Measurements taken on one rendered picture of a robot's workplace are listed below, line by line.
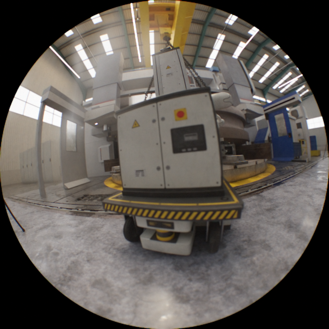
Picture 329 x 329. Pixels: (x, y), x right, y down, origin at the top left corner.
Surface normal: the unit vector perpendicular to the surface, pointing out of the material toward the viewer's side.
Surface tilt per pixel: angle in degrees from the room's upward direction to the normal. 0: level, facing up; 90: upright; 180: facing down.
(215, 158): 90
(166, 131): 90
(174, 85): 90
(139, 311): 0
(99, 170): 90
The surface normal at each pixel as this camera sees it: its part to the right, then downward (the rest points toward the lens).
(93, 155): 0.05, 0.04
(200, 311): -0.10, -0.99
